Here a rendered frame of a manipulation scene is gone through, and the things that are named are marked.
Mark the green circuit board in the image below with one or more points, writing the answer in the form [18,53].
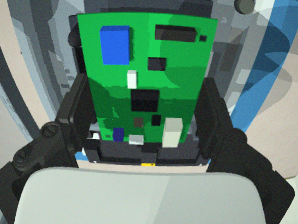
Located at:
[145,72]

